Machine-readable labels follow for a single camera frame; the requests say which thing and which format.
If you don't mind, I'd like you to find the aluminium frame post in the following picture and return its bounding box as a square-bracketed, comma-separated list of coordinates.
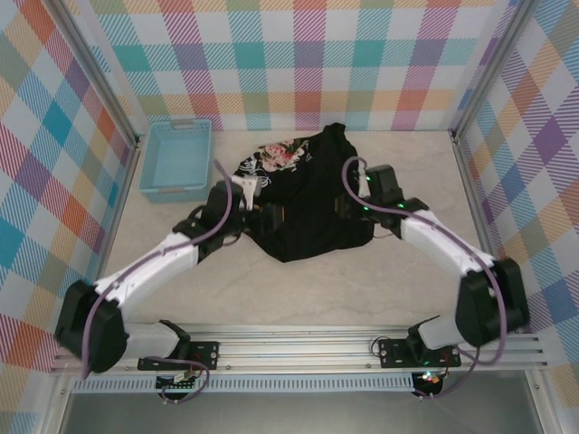
[449, 0, 540, 139]
[52, 0, 148, 148]

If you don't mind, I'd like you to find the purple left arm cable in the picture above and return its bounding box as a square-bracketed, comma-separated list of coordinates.
[83, 160, 234, 405]

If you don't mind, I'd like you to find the white slotted cable duct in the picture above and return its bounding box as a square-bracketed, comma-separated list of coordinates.
[71, 373, 415, 393]

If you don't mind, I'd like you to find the grey metal sheet panel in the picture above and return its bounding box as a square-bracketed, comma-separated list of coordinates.
[58, 391, 544, 434]

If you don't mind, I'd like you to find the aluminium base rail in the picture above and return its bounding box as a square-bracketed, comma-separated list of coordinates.
[49, 323, 551, 374]

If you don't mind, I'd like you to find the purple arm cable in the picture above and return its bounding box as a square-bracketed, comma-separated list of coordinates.
[83, 160, 234, 405]
[342, 156, 508, 401]

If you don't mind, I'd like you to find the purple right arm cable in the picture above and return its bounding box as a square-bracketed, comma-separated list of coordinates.
[342, 156, 508, 401]

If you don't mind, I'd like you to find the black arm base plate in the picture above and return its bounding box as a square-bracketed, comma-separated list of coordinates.
[378, 336, 461, 368]
[138, 341, 221, 373]

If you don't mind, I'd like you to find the aluminium side rail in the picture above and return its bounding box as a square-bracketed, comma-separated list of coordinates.
[450, 129, 521, 334]
[92, 133, 147, 284]

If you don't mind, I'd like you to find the black floral print t-shirt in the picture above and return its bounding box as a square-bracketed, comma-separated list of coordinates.
[230, 121, 377, 265]

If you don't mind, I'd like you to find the light blue plastic basket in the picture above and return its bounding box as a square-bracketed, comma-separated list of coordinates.
[138, 118, 214, 203]

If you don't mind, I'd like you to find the small electronics board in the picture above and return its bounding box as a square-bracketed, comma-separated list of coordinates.
[413, 370, 445, 389]
[156, 373, 199, 393]

